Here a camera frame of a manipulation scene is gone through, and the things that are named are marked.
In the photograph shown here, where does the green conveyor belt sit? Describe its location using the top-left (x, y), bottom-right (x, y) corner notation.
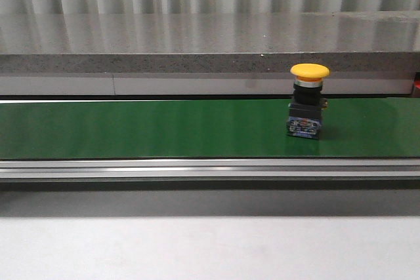
top-left (1, 98), bottom-right (419, 159)

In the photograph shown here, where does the grey stone countertop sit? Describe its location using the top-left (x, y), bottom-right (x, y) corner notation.
top-left (1, 11), bottom-right (419, 97)

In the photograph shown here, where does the red object at right edge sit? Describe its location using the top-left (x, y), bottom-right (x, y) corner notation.
top-left (412, 73), bottom-right (420, 98)

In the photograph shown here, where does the aluminium conveyor front rail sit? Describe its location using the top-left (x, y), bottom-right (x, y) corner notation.
top-left (1, 158), bottom-right (419, 191)

